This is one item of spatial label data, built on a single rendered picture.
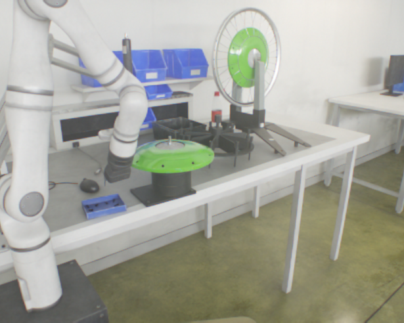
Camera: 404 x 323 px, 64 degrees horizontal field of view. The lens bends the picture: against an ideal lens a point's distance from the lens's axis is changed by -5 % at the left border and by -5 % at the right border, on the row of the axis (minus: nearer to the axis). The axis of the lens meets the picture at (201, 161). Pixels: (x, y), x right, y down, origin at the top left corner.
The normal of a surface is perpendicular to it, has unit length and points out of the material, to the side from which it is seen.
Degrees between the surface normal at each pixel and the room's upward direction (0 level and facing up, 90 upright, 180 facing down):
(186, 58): 90
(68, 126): 90
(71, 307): 0
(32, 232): 18
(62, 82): 90
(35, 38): 66
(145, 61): 90
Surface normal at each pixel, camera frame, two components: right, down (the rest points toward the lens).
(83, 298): 0.00, -0.94
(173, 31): 0.61, 0.27
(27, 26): 0.74, -0.07
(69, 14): 0.75, 0.33
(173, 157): 0.06, -0.80
